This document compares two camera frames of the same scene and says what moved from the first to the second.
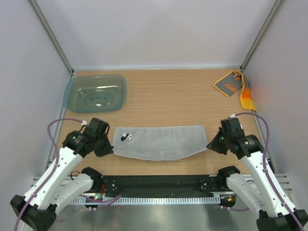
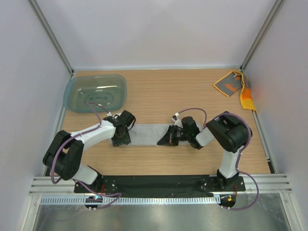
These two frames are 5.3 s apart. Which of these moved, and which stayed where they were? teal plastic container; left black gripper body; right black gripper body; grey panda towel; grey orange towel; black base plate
Moved: grey panda towel; left black gripper body; right black gripper body
Stayed: grey orange towel; black base plate; teal plastic container
